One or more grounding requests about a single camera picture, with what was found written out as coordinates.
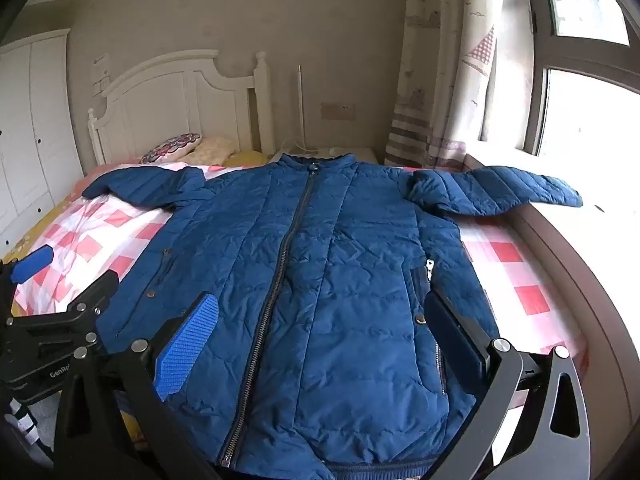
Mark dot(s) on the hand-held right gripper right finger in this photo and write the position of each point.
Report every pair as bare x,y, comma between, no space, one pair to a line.
452,337

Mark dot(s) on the printed beige curtain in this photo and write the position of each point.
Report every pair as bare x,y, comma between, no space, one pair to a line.
450,60

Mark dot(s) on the white wooden headboard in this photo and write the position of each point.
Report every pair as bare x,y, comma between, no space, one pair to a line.
165,100

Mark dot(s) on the dark framed window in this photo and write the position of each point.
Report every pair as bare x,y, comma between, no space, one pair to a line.
542,50

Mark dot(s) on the grey window ledge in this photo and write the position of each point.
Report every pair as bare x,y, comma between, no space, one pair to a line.
575,280

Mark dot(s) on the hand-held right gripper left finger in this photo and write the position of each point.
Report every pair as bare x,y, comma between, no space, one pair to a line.
187,347

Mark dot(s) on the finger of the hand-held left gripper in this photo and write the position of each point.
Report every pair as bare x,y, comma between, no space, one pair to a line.
102,290
32,262

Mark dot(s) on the pink checked bed sheet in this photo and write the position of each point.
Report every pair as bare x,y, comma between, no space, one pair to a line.
90,240

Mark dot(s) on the cream pillow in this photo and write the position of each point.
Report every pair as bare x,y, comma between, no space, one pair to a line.
215,149

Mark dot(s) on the blue puffer jacket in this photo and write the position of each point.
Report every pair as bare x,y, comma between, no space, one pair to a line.
325,285

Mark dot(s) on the white wall notice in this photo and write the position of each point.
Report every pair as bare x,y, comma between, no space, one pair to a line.
101,75

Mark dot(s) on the white wardrobe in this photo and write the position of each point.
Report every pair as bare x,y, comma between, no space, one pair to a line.
35,135

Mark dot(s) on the white slim pole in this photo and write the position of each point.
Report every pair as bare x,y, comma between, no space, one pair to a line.
300,110

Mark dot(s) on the patterned round pillow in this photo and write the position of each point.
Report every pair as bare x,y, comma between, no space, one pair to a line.
172,146

